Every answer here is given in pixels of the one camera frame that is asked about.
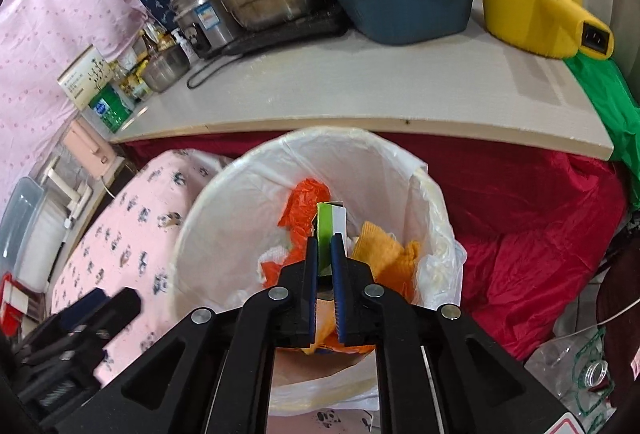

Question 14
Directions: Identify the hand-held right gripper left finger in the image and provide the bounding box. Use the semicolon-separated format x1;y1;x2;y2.
52;237;321;434

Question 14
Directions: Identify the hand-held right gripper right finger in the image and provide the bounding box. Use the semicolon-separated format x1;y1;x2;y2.
330;234;576;434

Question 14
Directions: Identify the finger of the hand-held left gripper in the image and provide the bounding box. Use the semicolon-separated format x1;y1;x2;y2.
15;339;106;410
52;287;143;341

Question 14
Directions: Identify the red plastic bag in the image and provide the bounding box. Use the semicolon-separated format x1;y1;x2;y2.
260;259;287;290

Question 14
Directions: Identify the white tissue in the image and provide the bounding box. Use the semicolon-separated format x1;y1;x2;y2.
257;239;301;280

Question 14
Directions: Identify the green cardboard box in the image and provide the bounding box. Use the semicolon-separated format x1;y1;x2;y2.
315;201;347;277

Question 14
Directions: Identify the orange foam net sleeve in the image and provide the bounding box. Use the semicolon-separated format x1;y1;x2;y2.
350;221;421;305

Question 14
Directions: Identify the orange snack packet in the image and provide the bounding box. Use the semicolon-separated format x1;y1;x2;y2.
300;299;376;357

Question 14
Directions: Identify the orange plastic bag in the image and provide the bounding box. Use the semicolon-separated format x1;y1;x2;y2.
277;179;333;260

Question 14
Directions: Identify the white lined trash bin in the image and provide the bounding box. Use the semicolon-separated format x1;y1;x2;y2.
167;127;468;415

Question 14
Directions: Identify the red white carton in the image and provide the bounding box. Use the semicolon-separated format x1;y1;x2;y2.
0;271;31;330

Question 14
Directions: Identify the pink printed tablecloth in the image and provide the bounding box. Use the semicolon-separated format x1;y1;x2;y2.
50;149;376;434

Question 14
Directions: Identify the white plastic storage container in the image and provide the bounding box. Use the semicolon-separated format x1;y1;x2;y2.
0;177;68;292

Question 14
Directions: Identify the red cloth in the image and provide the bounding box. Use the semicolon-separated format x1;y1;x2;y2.
122;131;631;362

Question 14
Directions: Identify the green tin can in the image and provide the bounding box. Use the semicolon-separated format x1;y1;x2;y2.
89;83;136;134

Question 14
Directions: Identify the beige cardboard box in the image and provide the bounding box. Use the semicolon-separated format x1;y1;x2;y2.
56;45;108;111

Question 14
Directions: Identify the black induction cooker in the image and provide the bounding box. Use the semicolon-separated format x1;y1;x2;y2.
220;7;351;58

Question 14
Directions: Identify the small steel pot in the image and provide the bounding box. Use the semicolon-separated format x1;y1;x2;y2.
142;45;191;94

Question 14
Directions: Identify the clear plastic bottle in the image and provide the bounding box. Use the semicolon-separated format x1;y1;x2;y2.
525;326;618;425

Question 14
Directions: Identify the brown sauce bottle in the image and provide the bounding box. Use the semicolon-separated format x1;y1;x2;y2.
140;27;166;52

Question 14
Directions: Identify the maroon cloth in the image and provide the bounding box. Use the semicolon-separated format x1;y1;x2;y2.
595;244;640;395

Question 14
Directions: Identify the blue yellow plastic basin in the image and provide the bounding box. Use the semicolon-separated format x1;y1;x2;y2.
320;0;476;46

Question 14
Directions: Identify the steel rice cooker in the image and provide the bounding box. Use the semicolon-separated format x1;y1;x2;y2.
169;0;241;60

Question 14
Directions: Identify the pink dotted curtain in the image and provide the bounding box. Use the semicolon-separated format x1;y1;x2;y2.
0;0;151;195

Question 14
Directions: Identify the green plastic bag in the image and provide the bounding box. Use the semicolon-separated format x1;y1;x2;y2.
565;54;640;210

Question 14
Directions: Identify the black power cable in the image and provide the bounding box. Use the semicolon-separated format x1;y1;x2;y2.
186;54;246;89

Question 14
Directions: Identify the white cable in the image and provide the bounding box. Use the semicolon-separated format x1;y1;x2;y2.
550;299;640;350

